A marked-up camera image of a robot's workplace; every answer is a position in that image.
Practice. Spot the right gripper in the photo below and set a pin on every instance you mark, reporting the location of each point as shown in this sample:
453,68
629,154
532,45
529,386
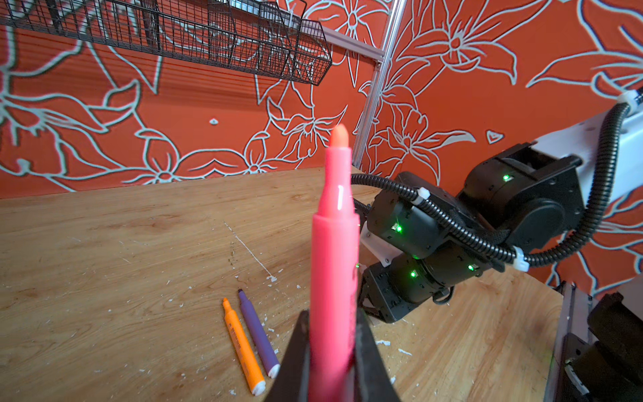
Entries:
392,292

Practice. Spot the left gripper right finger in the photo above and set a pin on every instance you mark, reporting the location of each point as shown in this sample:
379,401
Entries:
371,380

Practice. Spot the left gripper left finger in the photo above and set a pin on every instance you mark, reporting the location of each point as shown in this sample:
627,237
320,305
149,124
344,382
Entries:
291,384

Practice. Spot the orange highlighter pen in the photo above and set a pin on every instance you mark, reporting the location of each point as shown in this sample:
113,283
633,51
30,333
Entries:
245,354

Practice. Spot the pink highlighter pen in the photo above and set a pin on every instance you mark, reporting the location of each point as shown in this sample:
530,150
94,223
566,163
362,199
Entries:
334,259

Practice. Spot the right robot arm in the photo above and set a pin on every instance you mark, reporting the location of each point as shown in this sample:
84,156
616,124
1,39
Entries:
533,205

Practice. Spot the purple highlighter pen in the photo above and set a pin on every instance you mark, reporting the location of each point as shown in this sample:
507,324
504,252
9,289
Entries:
267,354

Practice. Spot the black wire basket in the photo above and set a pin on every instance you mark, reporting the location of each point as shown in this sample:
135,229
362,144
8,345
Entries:
256,37

